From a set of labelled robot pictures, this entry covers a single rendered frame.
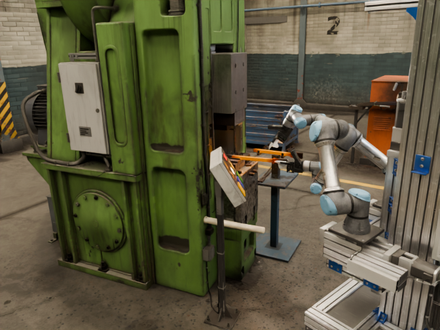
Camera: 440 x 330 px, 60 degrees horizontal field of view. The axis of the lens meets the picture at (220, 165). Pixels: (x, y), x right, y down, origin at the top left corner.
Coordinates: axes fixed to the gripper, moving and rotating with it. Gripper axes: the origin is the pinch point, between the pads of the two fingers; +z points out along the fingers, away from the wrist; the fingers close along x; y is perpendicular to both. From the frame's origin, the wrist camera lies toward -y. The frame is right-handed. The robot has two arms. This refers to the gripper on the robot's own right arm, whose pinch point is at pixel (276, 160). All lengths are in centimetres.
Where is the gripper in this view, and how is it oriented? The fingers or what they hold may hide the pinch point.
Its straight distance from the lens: 281.7
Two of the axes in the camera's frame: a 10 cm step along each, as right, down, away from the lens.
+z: -9.1, -1.0, 4.0
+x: 4.1, -3.0, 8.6
